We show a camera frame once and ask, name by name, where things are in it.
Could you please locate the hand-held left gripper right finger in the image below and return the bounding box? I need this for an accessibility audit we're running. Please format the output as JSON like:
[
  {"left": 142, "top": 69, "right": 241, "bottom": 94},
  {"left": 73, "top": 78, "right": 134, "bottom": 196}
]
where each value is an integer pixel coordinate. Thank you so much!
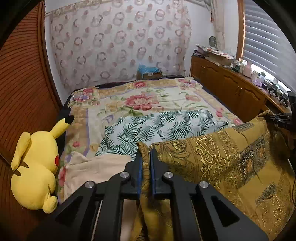
[{"left": 149, "top": 148, "right": 270, "bottom": 241}]

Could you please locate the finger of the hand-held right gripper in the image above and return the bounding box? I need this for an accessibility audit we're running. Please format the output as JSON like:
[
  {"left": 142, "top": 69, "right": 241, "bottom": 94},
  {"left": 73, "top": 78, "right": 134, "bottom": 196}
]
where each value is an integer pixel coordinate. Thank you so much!
[{"left": 266, "top": 112, "right": 294, "bottom": 128}]

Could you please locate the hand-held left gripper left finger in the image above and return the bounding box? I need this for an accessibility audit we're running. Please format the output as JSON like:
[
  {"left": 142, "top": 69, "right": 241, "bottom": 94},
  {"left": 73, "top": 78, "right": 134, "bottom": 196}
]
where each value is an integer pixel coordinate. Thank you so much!
[{"left": 28, "top": 148, "right": 142, "bottom": 241}]

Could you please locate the brown patterned shirt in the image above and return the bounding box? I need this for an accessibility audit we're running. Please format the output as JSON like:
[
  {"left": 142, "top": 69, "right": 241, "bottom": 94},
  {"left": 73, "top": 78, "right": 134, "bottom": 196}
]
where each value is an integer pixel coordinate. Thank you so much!
[{"left": 129, "top": 110, "right": 296, "bottom": 241}]

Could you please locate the black device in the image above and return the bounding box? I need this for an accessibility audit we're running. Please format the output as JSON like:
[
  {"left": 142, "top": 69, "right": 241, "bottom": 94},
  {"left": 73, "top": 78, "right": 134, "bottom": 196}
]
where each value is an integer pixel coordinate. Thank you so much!
[{"left": 266, "top": 83, "right": 290, "bottom": 103}]

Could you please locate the beige cloth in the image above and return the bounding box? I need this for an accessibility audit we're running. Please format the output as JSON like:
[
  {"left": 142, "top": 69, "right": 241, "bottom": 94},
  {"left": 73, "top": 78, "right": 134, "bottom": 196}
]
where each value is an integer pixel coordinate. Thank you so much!
[{"left": 63, "top": 152, "right": 139, "bottom": 202}]

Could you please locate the leaf print bed sheet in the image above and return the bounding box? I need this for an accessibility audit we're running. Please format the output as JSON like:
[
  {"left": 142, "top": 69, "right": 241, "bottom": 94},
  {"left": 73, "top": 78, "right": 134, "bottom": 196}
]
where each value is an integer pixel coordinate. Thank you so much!
[{"left": 95, "top": 109, "right": 229, "bottom": 160}]

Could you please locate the pink bottle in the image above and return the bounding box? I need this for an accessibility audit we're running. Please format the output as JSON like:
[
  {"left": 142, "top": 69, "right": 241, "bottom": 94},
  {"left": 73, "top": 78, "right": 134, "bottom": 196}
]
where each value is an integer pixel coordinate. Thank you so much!
[{"left": 243, "top": 62, "right": 252, "bottom": 78}]

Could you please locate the wooden cabinet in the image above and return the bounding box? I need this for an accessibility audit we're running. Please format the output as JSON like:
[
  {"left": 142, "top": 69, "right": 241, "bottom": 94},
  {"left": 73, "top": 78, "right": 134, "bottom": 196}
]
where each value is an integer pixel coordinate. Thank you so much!
[{"left": 191, "top": 54, "right": 292, "bottom": 123}]

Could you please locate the floral blanket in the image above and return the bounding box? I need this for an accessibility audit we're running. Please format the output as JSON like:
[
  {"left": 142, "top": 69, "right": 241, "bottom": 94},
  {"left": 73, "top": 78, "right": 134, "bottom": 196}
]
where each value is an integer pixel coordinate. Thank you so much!
[{"left": 57, "top": 77, "right": 243, "bottom": 204}]

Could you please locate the grey window blind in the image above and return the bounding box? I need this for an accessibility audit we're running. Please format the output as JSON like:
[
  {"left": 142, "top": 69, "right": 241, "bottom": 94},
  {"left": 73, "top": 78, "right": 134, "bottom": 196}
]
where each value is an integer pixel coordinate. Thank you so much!
[{"left": 242, "top": 0, "right": 296, "bottom": 86}]

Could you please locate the floral cloth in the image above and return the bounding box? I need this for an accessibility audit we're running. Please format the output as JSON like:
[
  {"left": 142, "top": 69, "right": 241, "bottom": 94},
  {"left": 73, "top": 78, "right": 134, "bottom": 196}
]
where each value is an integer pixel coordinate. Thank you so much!
[{"left": 196, "top": 45, "right": 236, "bottom": 58}]

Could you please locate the cardboard box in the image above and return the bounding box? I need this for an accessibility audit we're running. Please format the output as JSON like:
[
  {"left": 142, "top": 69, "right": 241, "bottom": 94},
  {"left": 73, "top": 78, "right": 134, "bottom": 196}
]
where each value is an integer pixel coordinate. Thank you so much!
[{"left": 137, "top": 71, "right": 162, "bottom": 80}]

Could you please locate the yellow plush toy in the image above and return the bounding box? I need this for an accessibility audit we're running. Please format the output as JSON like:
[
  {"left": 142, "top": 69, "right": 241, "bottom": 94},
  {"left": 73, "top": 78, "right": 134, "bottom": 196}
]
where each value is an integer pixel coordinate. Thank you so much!
[{"left": 10, "top": 115, "right": 75, "bottom": 214}]

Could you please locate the white lace curtain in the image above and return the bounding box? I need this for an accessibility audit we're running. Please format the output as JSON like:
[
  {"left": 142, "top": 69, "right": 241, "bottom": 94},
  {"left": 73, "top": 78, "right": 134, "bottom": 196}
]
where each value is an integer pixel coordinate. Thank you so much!
[{"left": 208, "top": 0, "right": 226, "bottom": 49}]

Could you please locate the wooden window frame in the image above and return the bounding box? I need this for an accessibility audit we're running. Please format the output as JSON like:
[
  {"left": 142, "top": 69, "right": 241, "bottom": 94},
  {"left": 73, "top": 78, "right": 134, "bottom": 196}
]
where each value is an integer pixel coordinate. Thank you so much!
[{"left": 236, "top": 0, "right": 246, "bottom": 61}]

